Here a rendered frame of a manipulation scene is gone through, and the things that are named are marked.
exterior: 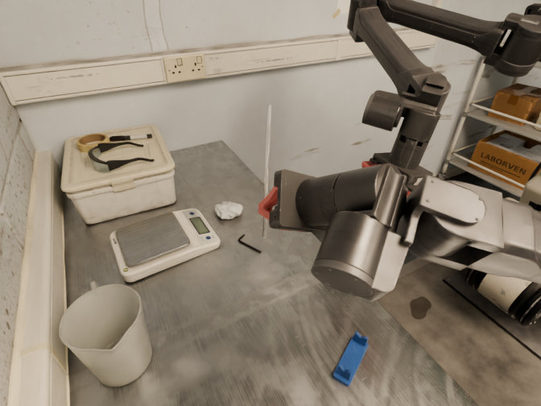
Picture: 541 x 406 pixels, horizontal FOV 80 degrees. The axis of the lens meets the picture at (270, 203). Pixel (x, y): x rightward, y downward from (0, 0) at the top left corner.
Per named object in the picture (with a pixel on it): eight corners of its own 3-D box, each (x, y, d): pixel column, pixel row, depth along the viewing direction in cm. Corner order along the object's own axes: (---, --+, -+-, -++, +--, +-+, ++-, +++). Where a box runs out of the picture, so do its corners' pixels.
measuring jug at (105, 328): (80, 335, 68) (51, 289, 59) (141, 306, 73) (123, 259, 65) (98, 417, 55) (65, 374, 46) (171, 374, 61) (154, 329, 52)
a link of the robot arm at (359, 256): (440, 233, 36) (489, 195, 29) (419, 334, 31) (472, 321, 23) (339, 193, 38) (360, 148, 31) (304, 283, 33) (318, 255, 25)
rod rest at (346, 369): (353, 337, 67) (355, 326, 65) (368, 345, 66) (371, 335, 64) (332, 377, 61) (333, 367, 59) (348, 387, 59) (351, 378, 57)
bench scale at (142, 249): (223, 248, 89) (221, 234, 86) (125, 287, 78) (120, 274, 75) (198, 212, 102) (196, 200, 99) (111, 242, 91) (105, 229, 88)
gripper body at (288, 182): (328, 232, 43) (377, 230, 37) (269, 226, 37) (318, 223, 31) (328, 184, 44) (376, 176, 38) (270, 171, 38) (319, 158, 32)
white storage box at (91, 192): (163, 156, 132) (155, 122, 123) (183, 205, 105) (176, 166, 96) (79, 172, 121) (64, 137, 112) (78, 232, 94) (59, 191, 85)
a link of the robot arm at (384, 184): (421, 186, 33) (394, 148, 30) (406, 244, 30) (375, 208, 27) (362, 193, 38) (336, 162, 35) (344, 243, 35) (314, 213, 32)
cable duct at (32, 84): (428, 45, 175) (433, 24, 169) (437, 47, 170) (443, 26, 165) (12, 101, 102) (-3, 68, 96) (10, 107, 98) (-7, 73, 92)
